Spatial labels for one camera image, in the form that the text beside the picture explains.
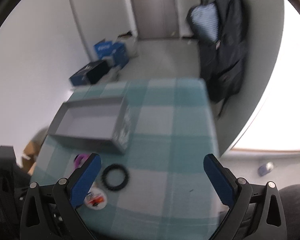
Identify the purple ring bracelet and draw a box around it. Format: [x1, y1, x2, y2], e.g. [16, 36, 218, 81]
[73, 154, 89, 169]

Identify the black beaded bracelet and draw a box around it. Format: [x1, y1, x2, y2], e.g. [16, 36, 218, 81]
[101, 164, 129, 190]

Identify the brown cardboard box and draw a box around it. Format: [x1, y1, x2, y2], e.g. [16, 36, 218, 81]
[21, 140, 43, 176]

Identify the teal plaid tablecloth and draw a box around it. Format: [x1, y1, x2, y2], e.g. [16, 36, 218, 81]
[29, 77, 222, 240]

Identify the grey cardboard box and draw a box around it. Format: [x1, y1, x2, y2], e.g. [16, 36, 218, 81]
[47, 96, 131, 155]

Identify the dark blue shoe box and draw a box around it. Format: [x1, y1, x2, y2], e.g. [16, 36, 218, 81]
[69, 60, 110, 87]

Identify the blue cardboard carton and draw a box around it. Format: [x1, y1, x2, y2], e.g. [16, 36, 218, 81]
[94, 41, 129, 68]

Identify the white plastic bag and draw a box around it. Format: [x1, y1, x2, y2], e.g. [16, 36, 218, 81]
[116, 31, 138, 58]

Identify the black backpack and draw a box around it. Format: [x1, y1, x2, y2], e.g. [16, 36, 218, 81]
[186, 0, 248, 115]

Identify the blue striped cloth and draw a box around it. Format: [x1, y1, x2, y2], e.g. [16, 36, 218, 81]
[191, 3, 219, 42]

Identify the grey door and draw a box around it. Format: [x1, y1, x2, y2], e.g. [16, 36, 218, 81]
[131, 0, 179, 40]

